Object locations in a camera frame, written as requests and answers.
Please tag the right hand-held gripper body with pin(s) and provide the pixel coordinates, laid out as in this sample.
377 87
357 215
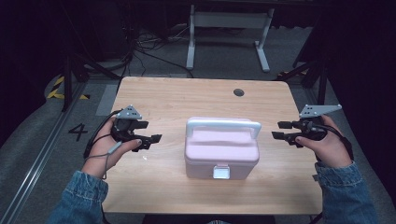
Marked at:
311 124

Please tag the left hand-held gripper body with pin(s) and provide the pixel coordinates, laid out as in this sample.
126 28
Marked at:
125 123

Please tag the person's right hand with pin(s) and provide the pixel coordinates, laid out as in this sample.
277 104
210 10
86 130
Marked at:
330 146

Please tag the person's left hand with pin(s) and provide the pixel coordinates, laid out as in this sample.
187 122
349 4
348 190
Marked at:
107 149

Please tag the black tripod stand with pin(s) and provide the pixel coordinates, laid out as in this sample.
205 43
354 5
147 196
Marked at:
79 70
313 73

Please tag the yellow and black floor tape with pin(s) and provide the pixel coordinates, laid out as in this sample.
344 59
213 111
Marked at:
60 90

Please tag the metal floor rail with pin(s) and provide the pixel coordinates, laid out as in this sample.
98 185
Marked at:
34 161

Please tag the white metal table frame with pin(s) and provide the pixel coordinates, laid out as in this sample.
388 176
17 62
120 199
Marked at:
229 34

